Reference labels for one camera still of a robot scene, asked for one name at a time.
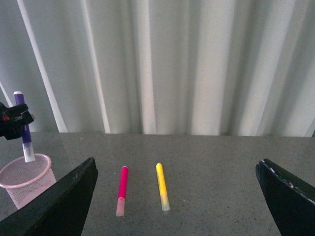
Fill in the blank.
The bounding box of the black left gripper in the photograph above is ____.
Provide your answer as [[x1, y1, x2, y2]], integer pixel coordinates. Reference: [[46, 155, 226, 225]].
[[0, 103, 34, 140]]

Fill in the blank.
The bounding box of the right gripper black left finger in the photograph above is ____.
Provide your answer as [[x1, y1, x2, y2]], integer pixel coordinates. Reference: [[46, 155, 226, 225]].
[[0, 157, 98, 236]]

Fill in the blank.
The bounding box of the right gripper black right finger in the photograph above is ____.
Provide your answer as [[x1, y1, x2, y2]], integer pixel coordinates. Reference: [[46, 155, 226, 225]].
[[255, 159, 315, 236]]

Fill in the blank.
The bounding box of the purple highlighter pen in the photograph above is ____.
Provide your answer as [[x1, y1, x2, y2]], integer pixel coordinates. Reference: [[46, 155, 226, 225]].
[[13, 91, 35, 163]]

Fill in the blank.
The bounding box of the pink highlighter pen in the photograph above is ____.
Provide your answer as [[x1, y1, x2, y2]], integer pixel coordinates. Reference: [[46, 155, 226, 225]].
[[116, 166, 128, 217]]

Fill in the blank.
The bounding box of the pink mesh cup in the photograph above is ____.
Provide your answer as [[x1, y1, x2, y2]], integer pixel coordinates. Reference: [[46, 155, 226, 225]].
[[0, 153, 56, 209]]

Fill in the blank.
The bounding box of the yellow highlighter pen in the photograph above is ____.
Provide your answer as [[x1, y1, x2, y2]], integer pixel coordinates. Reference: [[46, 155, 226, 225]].
[[156, 163, 170, 212]]

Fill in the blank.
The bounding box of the white pleated curtain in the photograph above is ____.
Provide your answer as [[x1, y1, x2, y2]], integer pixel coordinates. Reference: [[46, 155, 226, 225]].
[[0, 0, 315, 137]]

